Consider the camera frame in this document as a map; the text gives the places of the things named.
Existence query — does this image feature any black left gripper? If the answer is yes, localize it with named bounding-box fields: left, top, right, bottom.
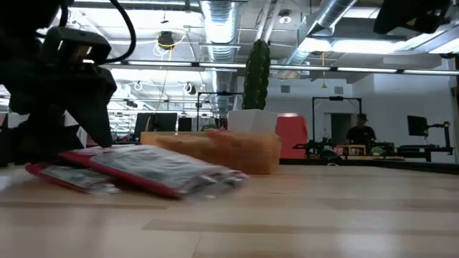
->
left=0, top=53, right=118, bottom=164

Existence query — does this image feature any red popcorn bag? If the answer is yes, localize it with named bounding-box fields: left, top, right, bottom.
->
left=24, top=162, right=121, bottom=195
left=58, top=144, right=249, bottom=201

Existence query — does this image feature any black computer monitor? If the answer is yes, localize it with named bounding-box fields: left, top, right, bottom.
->
left=133, top=112, right=179, bottom=141

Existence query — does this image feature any black monitor on stand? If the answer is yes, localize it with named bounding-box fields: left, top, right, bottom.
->
left=406, top=115, right=453, bottom=158

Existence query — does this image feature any long ceiling light bar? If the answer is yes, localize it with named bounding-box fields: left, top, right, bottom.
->
left=103, top=59, right=459, bottom=77

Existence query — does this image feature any person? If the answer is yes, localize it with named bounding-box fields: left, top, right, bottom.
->
left=345, top=113, right=378, bottom=146

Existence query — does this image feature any small wooden box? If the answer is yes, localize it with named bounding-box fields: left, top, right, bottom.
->
left=336, top=143, right=368, bottom=157

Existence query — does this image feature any orange plastic basket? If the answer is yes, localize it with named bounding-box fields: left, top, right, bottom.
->
left=140, top=130, right=283, bottom=176

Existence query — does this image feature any green cactus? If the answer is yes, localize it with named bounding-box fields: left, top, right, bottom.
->
left=241, top=39, right=272, bottom=111

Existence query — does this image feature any red box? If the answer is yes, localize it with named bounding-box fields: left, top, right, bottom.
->
left=275, top=114, right=310, bottom=160

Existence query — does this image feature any white hexagonal plant pot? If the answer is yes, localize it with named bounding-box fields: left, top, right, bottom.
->
left=227, top=108, right=279, bottom=133

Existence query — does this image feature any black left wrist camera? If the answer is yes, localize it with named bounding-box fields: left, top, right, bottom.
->
left=42, top=26, right=113, bottom=66

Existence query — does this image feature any silver ventilation duct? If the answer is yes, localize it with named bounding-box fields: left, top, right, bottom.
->
left=279, top=0, right=359, bottom=78
left=199, top=0, right=242, bottom=108

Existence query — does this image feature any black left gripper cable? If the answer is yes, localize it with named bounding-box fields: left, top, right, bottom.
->
left=59, top=0, right=138, bottom=65

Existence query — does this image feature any black background rig frame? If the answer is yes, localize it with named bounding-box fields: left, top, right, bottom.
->
left=311, top=95, right=363, bottom=144
left=196, top=90, right=245, bottom=132

